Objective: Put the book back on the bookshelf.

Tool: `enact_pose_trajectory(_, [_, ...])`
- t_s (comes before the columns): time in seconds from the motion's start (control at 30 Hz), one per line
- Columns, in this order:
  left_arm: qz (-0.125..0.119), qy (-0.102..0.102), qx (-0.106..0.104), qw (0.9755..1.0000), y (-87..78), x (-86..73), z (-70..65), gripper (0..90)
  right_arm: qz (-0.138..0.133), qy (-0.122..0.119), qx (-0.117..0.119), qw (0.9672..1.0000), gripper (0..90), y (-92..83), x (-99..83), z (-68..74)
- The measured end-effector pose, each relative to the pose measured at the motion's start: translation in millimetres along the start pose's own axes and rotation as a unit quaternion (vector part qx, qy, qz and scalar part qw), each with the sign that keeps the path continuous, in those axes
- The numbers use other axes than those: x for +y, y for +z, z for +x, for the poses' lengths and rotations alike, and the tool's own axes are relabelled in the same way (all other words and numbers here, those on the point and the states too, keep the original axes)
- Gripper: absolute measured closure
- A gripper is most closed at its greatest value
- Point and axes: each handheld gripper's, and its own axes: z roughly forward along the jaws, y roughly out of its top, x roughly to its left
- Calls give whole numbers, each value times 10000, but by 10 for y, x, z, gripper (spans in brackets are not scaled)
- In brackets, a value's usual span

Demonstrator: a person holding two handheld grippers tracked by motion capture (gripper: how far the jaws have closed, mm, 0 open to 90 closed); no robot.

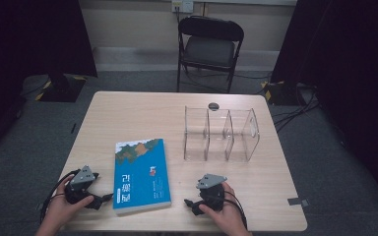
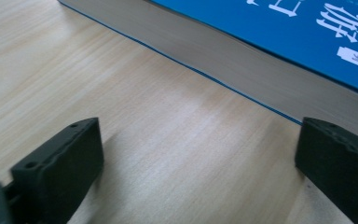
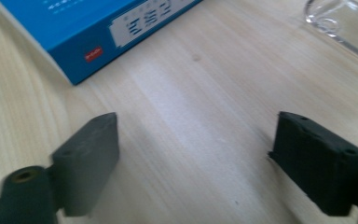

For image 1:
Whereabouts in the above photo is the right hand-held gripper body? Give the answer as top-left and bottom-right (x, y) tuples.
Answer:
(196, 173), (228, 211)

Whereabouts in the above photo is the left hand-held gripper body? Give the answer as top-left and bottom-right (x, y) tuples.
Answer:
(64, 164), (100, 205)

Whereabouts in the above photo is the blue book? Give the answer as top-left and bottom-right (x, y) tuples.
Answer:
(112, 138), (172, 217)

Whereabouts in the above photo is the clear acrylic book rack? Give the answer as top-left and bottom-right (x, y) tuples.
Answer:
(182, 105), (261, 163)

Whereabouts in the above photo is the person's right hand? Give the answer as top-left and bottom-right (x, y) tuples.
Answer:
(198, 181), (244, 234)

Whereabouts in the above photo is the person's left hand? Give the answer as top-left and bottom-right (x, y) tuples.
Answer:
(43, 175), (95, 228)

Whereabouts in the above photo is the black stand base yellow tape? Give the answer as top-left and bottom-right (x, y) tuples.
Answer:
(261, 80), (307, 106)
(33, 73), (88, 103)

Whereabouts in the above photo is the black folding chair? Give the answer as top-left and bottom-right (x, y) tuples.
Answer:
(176, 15), (245, 94)

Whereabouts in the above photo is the black curtain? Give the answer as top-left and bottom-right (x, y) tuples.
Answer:
(270, 0), (378, 210)
(0, 0), (98, 163)

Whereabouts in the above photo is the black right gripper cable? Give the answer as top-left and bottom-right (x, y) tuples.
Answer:
(220, 190), (248, 230)

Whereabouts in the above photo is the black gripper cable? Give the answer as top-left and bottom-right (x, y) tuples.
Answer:
(39, 168), (81, 224)
(220, 190), (248, 230)

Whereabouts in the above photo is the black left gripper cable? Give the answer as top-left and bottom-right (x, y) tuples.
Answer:
(39, 168), (81, 224)

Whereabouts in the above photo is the black floor cables bundle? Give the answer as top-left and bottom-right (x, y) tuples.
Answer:
(272, 84), (322, 133)

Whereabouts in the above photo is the thin black cable under chair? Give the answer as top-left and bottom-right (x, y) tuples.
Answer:
(180, 63), (274, 94)

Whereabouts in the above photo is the white wall socket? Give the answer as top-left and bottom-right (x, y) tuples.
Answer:
(171, 0), (195, 14)

